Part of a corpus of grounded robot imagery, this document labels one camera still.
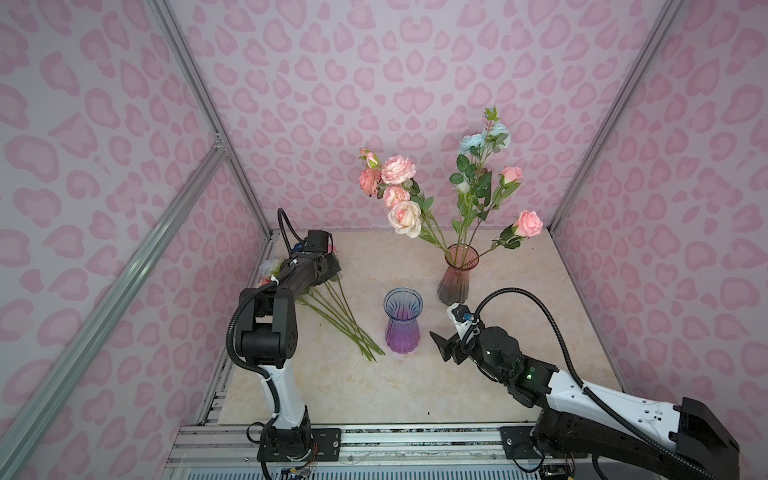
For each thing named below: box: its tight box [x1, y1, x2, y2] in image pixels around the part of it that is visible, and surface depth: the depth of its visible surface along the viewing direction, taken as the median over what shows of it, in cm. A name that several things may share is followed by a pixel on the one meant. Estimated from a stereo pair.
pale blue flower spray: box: [449, 105, 511, 264], surface depth 82 cm
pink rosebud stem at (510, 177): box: [470, 166, 523, 247], surface depth 81 cm
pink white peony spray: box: [358, 147, 457, 262], surface depth 66 cm
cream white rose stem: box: [297, 274, 386, 362], surface depth 99 cm
